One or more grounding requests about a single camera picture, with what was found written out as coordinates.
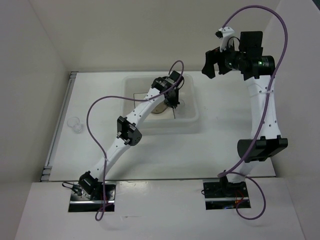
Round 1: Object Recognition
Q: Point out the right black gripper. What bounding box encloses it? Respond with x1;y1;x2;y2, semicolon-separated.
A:
202;39;246;79

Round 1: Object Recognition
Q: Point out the clear glass dish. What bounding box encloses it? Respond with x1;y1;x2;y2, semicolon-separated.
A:
151;102;168;115

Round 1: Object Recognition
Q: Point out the square white black-rimmed plate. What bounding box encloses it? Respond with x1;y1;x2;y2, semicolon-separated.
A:
133;92;175;121

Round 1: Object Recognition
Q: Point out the translucent white plastic bin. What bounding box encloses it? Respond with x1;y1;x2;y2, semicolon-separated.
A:
122;74;199;136

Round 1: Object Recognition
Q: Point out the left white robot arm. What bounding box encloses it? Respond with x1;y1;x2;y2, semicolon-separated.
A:
78;87;180;200

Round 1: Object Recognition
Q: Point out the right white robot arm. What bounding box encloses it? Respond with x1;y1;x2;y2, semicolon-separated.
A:
201;47;288;197

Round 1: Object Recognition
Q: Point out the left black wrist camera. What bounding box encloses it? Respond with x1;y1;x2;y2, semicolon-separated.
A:
151;70;185;94

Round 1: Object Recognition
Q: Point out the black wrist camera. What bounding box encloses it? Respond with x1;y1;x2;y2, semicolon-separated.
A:
215;27;276;81
151;70;185;94

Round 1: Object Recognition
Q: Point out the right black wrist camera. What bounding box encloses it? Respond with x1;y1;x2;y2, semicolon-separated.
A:
215;27;276;81

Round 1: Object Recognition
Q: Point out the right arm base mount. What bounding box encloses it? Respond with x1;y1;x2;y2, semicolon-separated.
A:
201;178;251;210

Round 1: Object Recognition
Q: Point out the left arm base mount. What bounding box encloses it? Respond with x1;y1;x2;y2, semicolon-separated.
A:
61;181;116;213

